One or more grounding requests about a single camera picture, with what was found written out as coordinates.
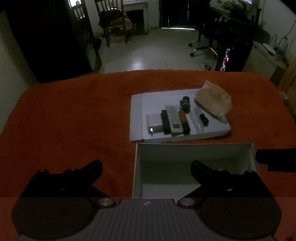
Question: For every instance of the dark door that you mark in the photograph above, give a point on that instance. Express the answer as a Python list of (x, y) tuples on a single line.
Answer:
[(175, 14)]

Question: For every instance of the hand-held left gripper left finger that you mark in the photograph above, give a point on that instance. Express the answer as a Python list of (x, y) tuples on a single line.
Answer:
[(96, 168)]

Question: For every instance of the slim black remote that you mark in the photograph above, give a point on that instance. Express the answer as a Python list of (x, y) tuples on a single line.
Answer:
[(165, 122)]

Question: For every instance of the small black stick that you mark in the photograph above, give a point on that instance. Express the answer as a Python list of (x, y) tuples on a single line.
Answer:
[(204, 119)]

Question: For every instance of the orange cloth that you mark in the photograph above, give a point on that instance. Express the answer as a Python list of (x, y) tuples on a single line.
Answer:
[(69, 115)]

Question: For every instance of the white power adapter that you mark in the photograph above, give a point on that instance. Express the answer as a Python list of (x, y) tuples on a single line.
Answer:
[(154, 121)]

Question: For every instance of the white bowl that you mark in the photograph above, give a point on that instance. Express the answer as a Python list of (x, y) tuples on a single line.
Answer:
[(269, 48)]

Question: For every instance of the beige crumpled pouch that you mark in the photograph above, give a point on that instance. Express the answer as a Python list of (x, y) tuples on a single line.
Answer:
[(211, 95)]

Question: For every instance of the dark toy figurine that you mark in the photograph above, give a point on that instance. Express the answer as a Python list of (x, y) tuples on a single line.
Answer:
[(185, 104)]

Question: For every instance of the computer tower with coloured lights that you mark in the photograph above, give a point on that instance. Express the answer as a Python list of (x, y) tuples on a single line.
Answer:
[(238, 58)]

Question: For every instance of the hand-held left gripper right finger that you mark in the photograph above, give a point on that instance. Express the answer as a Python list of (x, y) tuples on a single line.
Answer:
[(196, 168)]

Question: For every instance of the dark desk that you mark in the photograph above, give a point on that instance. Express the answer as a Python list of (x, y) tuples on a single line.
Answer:
[(242, 25)]

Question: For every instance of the wooden chair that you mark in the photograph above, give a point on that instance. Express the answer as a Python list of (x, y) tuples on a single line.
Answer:
[(108, 29), (79, 14)]

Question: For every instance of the white cabinet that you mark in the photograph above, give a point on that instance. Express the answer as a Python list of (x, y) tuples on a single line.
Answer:
[(259, 61)]

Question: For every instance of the white fireplace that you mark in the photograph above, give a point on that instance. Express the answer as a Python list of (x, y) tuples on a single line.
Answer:
[(145, 14)]

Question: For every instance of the orange cylinder with silver tip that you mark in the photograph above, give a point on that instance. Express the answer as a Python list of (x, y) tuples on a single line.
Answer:
[(183, 118)]

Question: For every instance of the patterned cushion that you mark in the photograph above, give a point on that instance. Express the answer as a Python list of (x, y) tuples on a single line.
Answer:
[(115, 20)]

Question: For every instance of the white box lid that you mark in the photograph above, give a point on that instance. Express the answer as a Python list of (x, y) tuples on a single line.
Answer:
[(138, 115)]

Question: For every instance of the black office chair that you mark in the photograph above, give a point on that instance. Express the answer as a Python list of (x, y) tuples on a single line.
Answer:
[(208, 30)]

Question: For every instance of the dark wooden cabinet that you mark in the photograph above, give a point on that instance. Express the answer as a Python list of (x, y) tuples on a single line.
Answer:
[(46, 41)]

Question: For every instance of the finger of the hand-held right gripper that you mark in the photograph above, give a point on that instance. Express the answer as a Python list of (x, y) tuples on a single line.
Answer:
[(282, 167), (275, 156)]

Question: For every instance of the clear plastic bottle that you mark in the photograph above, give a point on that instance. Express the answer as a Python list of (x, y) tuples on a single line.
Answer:
[(284, 46)]

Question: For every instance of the white box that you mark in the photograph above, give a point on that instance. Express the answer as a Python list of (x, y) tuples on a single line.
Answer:
[(166, 171)]

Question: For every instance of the white remote control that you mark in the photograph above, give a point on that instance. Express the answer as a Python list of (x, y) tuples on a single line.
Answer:
[(174, 118)]

